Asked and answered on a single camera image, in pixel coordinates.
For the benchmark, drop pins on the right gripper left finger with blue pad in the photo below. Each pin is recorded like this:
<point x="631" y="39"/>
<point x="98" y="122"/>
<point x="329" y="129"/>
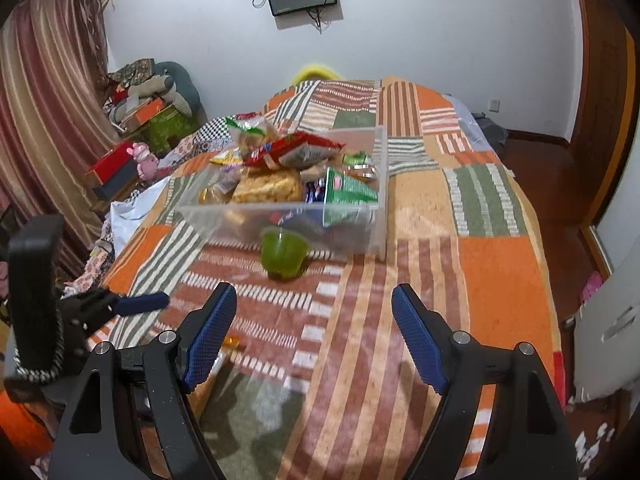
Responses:
<point x="100" y="436"/>

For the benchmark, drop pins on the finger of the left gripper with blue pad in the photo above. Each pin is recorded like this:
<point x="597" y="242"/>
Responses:
<point x="142" y="303"/>

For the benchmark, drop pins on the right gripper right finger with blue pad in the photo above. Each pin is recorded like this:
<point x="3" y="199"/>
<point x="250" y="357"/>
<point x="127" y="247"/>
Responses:
<point x="527" y="436"/>

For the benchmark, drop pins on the purple wafer biscuit pack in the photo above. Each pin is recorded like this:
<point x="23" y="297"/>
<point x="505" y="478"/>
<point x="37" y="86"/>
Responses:
<point x="221" y="186"/>

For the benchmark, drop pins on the green jelly cup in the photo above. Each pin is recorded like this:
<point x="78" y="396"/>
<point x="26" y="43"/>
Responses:
<point x="283" y="252"/>

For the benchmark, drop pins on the tan bread loaf pack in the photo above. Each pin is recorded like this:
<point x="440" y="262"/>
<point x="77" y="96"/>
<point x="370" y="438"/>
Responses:
<point x="282" y="186"/>

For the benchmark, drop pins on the yellow silver peanut snack bag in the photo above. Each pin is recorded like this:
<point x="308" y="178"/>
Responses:
<point x="228" y="157"/>

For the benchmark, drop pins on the clear bag fried snacks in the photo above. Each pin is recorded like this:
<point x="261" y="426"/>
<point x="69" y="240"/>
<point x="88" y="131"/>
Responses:
<point x="250" y="134"/>

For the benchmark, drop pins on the blue chip snack bag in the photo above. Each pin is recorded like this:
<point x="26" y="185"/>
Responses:
<point x="310" y="209"/>

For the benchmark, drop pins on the red cartoon snack bag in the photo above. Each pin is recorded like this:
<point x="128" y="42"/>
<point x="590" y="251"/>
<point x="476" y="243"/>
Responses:
<point x="299" y="150"/>

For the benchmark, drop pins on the green white small snack bag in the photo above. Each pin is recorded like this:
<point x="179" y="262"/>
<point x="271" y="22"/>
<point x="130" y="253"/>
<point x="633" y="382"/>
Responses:
<point x="347" y="200"/>

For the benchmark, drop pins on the clear plastic storage bin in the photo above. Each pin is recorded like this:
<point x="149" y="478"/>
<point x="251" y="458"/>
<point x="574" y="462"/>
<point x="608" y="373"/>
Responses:
<point x="234" y="224"/>

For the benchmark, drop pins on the green foil candy wrapper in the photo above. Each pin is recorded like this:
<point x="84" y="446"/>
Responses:
<point x="359" y="166"/>

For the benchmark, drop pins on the white crumpled cloth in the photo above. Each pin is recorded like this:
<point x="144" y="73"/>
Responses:
<point x="127" y="216"/>

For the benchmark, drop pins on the dark grey box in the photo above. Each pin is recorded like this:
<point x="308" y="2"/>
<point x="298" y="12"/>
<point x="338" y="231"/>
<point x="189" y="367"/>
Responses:
<point x="117" y="181"/>

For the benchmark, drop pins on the red gift box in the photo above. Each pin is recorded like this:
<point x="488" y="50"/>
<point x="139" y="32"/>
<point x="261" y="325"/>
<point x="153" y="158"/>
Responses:
<point x="109" y="164"/>

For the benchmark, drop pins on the pink plush bunny toy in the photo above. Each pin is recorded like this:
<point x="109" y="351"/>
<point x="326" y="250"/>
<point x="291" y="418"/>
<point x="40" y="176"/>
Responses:
<point x="147" y="163"/>

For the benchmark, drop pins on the orange green patchwork bedspread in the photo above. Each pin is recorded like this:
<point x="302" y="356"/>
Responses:
<point x="324" y="387"/>

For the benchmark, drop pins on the green gift box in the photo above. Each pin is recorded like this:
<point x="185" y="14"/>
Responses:
<point x="166" y="129"/>

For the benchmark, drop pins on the red striped curtain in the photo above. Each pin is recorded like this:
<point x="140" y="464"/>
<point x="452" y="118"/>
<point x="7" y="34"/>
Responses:
<point x="53" y="127"/>

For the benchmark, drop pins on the orange flat box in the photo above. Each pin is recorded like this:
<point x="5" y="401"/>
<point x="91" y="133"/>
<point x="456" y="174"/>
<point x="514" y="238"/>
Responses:
<point x="142" y="114"/>

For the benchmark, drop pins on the checkered patchwork quilt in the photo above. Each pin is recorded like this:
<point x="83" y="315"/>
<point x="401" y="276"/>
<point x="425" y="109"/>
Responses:
<point x="212" y="136"/>

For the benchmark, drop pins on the grey green plush cushion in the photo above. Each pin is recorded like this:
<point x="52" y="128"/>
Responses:
<point x="179" y="90"/>

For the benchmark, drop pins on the brown wooden door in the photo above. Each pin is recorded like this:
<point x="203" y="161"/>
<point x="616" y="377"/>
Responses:
<point x="609" y="93"/>

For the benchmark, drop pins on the grey backpack on floor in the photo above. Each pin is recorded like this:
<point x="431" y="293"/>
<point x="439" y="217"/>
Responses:
<point x="495" y="135"/>

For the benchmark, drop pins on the yellow curved headboard piece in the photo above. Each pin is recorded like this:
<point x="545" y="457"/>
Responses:
<point x="314" y="72"/>

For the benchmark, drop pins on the white wall socket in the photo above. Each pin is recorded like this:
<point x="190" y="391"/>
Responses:
<point x="494" y="106"/>

